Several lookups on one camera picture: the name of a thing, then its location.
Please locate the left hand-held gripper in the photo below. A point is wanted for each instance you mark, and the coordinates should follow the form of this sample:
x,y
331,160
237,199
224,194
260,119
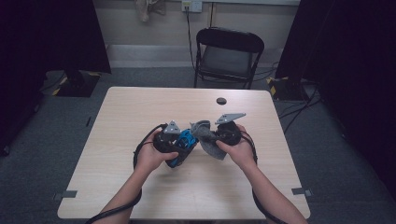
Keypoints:
x,y
168,140

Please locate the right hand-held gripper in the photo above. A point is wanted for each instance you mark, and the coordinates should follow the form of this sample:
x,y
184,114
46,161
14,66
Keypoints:
x,y
230,132

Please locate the blue toy car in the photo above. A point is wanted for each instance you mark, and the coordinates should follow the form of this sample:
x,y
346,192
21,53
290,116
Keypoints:
x,y
184,144

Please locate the grey cloth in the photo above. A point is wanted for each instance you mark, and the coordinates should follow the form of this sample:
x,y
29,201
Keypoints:
x,y
209,140

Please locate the person's right hand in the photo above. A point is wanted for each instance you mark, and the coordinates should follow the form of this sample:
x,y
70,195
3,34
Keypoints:
x,y
241,152

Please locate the person's left hand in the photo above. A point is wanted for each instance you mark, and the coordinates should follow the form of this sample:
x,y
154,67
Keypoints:
x,y
152,157

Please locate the black stand base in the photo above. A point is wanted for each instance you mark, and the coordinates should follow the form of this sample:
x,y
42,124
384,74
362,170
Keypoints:
x,y
285,88
77,84

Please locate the black folding chair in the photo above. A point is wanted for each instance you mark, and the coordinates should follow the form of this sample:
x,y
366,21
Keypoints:
x,y
229,57

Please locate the grey tape strip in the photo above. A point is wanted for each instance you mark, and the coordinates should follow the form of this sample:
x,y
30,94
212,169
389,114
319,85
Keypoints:
x,y
300,191
67,195

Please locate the beige hanging cloth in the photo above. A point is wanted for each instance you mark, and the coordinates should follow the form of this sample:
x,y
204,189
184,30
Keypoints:
x,y
148,8

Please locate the black curtain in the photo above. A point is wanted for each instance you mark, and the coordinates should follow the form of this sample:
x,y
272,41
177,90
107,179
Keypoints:
x,y
351,77
46,46

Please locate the white wall socket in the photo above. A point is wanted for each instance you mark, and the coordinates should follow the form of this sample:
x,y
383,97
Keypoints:
x,y
192,5

